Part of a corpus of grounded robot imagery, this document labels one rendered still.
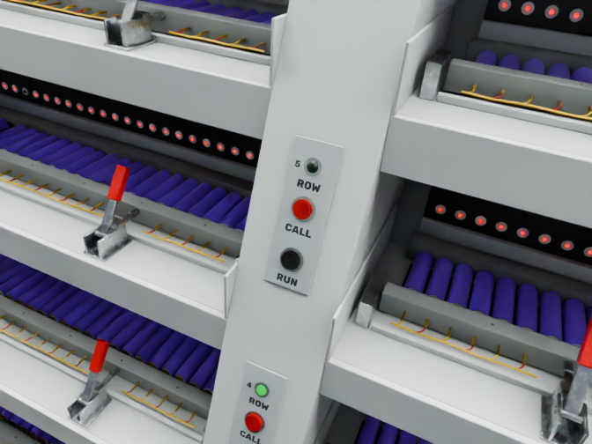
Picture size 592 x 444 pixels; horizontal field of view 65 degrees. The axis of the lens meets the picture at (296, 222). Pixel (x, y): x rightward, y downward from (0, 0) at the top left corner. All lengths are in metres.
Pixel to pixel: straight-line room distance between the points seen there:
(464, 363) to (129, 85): 0.38
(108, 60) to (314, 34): 0.19
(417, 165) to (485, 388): 0.19
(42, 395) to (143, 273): 0.23
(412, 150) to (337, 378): 0.20
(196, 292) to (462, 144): 0.27
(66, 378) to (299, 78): 0.47
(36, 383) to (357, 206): 0.46
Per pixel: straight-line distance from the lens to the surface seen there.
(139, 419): 0.60
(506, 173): 0.35
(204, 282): 0.46
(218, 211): 0.53
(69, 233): 0.55
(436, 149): 0.35
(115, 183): 0.50
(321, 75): 0.36
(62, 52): 0.51
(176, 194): 0.56
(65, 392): 0.65
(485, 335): 0.44
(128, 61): 0.45
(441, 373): 0.42
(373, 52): 0.35
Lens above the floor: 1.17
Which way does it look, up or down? 16 degrees down
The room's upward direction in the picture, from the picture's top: 13 degrees clockwise
